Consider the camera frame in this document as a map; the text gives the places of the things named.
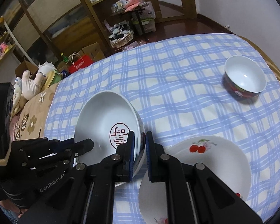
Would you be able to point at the wooden door with frosted glass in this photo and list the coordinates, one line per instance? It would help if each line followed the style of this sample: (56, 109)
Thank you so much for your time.
(191, 0)

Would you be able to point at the blue checked cloth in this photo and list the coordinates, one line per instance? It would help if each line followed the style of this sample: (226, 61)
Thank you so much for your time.
(177, 86)

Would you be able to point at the white-haired plush doll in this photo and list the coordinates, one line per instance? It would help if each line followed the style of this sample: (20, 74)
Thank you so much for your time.
(45, 68)

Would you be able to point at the wooden corner shelf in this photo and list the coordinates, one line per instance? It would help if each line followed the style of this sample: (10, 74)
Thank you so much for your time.
(95, 11)

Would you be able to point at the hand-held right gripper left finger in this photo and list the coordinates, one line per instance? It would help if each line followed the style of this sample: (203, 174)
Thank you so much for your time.
(131, 158)

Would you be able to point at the yellow and green plush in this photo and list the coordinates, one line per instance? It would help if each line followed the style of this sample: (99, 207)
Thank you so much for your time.
(52, 77)

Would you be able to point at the green bottle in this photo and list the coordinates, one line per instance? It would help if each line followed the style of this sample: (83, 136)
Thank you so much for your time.
(65, 58)

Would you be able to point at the white and yellow bookshelf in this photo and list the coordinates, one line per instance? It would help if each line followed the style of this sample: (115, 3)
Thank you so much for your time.
(4, 46)

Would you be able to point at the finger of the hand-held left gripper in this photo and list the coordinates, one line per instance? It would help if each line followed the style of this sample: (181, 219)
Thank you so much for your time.
(37, 144)
(81, 147)

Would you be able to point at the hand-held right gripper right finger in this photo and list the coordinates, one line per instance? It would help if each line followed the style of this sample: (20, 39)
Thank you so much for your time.
(150, 158)

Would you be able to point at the cream plush bear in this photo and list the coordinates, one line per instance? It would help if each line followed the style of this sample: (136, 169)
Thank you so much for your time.
(18, 91)

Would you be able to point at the black and white striped plush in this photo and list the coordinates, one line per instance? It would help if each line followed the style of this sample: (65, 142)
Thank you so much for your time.
(119, 29)

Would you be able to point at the white cherry-print plate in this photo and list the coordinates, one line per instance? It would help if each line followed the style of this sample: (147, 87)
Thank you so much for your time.
(212, 168)

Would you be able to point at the open cardboard box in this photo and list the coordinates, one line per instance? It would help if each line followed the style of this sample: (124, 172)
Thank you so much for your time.
(93, 51)
(23, 68)

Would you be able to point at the brown floral blanket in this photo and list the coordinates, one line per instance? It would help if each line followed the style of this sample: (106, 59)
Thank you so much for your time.
(35, 119)

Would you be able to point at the wicker basket with lace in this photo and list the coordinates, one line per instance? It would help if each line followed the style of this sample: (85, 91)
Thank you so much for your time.
(122, 40)

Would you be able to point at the large white bowl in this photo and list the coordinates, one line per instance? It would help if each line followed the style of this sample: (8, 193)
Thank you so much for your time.
(140, 161)

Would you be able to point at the clear box of small items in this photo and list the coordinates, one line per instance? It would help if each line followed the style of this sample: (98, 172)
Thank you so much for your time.
(117, 5)

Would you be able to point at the pink cloth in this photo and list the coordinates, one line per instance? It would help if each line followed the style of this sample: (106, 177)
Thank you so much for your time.
(134, 5)

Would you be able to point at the red paper bag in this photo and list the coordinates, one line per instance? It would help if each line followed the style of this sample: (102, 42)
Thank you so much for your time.
(80, 64)

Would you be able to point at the clear plastic storage box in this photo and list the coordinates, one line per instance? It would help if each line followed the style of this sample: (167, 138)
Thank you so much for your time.
(147, 24)

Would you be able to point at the wooden wardrobe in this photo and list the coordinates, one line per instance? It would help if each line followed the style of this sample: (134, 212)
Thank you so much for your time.
(56, 0)

